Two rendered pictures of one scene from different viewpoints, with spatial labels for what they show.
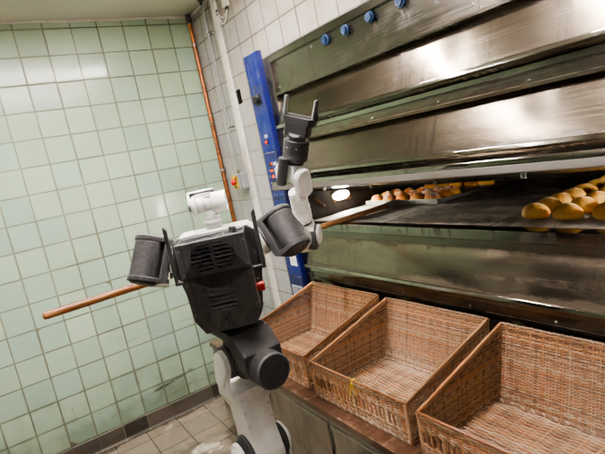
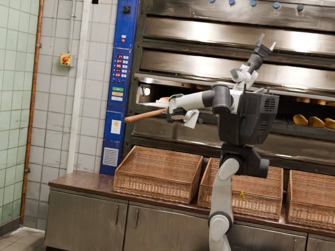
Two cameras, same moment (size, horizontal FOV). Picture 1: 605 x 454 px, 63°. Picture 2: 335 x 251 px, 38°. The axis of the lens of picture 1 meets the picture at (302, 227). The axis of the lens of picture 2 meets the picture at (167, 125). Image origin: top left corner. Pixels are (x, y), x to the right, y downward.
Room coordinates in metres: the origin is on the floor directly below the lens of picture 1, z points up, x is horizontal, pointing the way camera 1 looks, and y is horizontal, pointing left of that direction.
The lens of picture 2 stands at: (-0.09, 2.59, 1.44)
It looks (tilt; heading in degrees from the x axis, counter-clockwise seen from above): 6 degrees down; 313
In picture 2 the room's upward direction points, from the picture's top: 7 degrees clockwise
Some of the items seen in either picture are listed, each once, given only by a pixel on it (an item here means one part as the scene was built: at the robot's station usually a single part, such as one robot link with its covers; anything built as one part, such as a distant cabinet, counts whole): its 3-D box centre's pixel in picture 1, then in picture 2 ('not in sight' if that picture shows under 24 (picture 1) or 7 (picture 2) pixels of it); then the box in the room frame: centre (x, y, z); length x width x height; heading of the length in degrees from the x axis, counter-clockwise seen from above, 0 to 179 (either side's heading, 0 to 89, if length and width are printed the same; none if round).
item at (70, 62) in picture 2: (239, 180); (67, 60); (3.24, 0.34, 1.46); 0.10 x 0.07 x 0.10; 31
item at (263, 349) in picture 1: (250, 350); (244, 160); (1.49, 0.24, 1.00); 0.28 x 0.13 x 0.18; 32
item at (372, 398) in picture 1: (396, 358); (242, 186); (1.82, -0.26, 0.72); 0.56 x 0.49 x 0.28; 32
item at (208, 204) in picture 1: (211, 206); (241, 78); (1.57, 0.27, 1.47); 0.10 x 0.07 x 0.09; 94
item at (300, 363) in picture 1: (311, 328); (159, 172); (2.33, 0.06, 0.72); 0.56 x 0.49 x 0.28; 32
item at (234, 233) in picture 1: (222, 271); (245, 114); (1.51, 0.27, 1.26); 0.34 x 0.30 x 0.36; 94
